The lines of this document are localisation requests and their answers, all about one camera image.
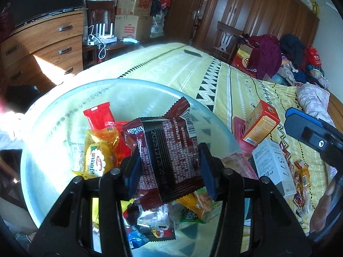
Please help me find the carved wooden chair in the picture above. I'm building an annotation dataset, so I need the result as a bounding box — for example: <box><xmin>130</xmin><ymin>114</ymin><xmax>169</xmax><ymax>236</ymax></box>
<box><xmin>212</xmin><ymin>21</ymin><xmax>245</xmax><ymax>63</ymax></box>

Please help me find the orange red carton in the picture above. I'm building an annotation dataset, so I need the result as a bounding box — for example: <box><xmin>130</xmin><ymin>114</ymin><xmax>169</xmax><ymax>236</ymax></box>
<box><xmin>242</xmin><ymin>100</ymin><xmax>281</xmax><ymax>146</ymax></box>

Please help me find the maroon garment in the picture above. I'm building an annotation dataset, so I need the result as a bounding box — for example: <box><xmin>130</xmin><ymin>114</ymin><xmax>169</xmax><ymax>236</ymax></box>
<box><xmin>247</xmin><ymin>34</ymin><xmax>283</xmax><ymax>79</ymax></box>

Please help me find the yellow snack packet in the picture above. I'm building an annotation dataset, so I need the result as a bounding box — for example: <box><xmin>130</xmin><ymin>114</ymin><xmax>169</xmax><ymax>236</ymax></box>
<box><xmin>72</xmin><ymin>127</ymin><xmax>121</xmax><ymax>180</ymax></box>

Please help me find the white router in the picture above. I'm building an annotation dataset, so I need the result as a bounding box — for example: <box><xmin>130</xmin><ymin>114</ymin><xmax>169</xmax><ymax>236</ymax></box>
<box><xmin>87</xmin><ymin>23</ymin><xmax>117</xmax><ymax>45</ymax></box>

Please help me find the printed white plastic bag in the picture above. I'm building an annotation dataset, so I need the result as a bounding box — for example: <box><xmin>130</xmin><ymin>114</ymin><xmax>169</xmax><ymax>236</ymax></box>
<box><xmin>150</xmin><ymin>12</ymin><xmax>165</xmax><ymax>38</ymax></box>

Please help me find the dark wooden side table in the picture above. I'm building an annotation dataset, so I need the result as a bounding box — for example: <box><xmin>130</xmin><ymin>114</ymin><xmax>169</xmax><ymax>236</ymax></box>
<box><xmin>82</xmin><ymin>38</ymin><xmax>151</xmax><ymax>68</ymax></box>

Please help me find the dark wooden chair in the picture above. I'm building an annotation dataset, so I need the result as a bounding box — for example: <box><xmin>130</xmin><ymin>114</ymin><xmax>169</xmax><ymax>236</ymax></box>
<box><xmin>85</xmin><ymin>0</ymin><xmax>116</xmax><ymax>33</ymax></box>

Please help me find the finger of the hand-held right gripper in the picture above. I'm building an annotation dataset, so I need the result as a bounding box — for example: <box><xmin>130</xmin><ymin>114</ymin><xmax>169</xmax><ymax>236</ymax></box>
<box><xmin>284</xmin><ymin>107</ymin><xmax>343</xmax><ymax>164</ymax></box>

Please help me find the pile of clothes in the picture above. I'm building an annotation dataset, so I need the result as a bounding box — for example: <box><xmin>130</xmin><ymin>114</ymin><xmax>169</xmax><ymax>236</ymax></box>
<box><xmin>277</xmin><ymin>58</ymin><xmax>329</xmax><ymax>89</ymax></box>

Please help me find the white power strip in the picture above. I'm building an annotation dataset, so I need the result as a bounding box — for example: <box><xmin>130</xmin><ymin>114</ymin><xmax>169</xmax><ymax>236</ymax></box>
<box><xmin>83</xmin><ymin>35</ymin><xmax>107</xmax><ymax>59</ymax></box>

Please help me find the pink floral quilt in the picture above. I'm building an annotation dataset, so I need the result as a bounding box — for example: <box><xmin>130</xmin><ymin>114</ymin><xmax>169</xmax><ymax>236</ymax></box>
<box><xmin>296</xmin><ymin>84</ymin><xmax>338</xmax><ymax>124</ymax></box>

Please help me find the wooden dresser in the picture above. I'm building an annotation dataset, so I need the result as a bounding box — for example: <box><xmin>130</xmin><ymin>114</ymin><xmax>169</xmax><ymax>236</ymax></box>
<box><xmin>0</xmin><ymin>10</ymin><xmax>85</xmax><ymax>92</ymax></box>

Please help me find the black red snack packet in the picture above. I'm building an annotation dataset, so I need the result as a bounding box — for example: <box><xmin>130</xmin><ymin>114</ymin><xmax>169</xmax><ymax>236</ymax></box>
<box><xmin>136</xmin><ymin>218</ymin><xmax>176</xmax><ymax>241</ymax></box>

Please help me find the dark brown snack packet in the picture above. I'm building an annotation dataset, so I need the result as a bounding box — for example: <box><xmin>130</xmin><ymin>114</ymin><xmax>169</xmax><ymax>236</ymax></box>
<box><xmin>122</xmin><ymin>96</ymin><xmax>208</xmax><ymax>211</ymax></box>

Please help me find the green label snack packet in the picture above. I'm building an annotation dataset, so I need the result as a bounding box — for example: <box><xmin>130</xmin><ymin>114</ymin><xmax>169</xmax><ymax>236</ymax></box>
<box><xmin>179</xmin><ymin>191</ymin><xmax>223</xmax><ymax>224</ymax></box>

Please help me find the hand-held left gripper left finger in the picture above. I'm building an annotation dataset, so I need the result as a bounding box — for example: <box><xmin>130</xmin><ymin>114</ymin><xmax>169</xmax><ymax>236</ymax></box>
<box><xmin>28</xmin><ymin>147</ymin><xmax>142</xmax><ymax>257</ymax></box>

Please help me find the red paper bag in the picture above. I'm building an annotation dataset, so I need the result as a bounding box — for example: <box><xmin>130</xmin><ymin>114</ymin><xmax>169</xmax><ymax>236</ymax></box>
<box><xmin>306</xmin><ymin>47</ymin><xmax>323</xmax><ymax>66</ymax></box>

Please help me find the red gift box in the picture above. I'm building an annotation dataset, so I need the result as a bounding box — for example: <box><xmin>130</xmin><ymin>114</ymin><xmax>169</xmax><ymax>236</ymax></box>
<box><xmin>232</xmin><ymin>44</ymin><xmax>282</xmax><ymax>80</ymax></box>

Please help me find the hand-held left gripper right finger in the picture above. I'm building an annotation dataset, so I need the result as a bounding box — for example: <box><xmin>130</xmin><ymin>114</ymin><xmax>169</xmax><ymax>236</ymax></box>
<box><xmin>198</xmin><ymin>142</ymin><xmax>313</xmax><ymax>257</ymax></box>

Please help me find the person's right hand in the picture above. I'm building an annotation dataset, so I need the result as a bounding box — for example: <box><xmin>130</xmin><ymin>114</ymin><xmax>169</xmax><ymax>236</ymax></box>
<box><xmin>311</xmin><ymin>176</ymin><xmax>342</xmax><ymax>233</ymax></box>

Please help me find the blue snack packet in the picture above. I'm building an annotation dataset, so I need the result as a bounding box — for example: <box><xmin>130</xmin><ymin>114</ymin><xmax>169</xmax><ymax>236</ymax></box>
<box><xmin>125</xmin><ymin>226</ymin><xmax>149</xmax><ymax>250</ymax></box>

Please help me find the wooden wardrobe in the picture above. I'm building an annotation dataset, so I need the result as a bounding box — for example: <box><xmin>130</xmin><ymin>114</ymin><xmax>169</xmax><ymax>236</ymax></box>
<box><xmin>193</xmin><ymin>0</ymin><xmax>321</xmax><ymax>63</ymax></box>

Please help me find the small cardboard box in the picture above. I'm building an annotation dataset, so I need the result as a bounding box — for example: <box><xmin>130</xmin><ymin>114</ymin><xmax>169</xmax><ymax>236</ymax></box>
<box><xmin>117</xmin><ymin>0</ymin><xmax>153</xmax><ymax>17</ymax></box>

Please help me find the large cardboard box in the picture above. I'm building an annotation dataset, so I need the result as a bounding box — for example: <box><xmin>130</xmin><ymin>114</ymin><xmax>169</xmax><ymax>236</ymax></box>
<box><xmin>115</xmin><ymin>15</ymin><xmax>153</xmax><ymax>41</ymax></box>

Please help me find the clear orange snack packet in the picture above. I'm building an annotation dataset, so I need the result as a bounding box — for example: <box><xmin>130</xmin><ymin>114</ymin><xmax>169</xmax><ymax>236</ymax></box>
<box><xmin>293</xmin><ymin>190</ymin><xmax>313</xmax><ymax>216</ymax></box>
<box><xmin>294</xmin><ymin>160</ymin><xmax>312</xmax><ymax>188</ymax></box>

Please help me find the pink carton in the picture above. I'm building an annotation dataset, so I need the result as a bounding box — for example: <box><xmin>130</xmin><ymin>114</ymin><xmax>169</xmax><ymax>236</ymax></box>
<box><xmin>233</xmin><ymin>116</ymin><xmax>258</xmax><ymax>156</ymax></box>

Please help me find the white carton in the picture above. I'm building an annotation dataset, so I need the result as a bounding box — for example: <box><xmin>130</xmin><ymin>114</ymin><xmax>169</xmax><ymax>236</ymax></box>
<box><xmin>252</xmin><ymin>138</ymin><xmax>297</xmax><ymax>200</ymax></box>

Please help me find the black garment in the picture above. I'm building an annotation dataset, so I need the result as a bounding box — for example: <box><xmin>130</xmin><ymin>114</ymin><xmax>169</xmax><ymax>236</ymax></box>
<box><xmin>280</xmin><ymin>34</ymin><xmax>306</xmax><ymax>68</ymax></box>

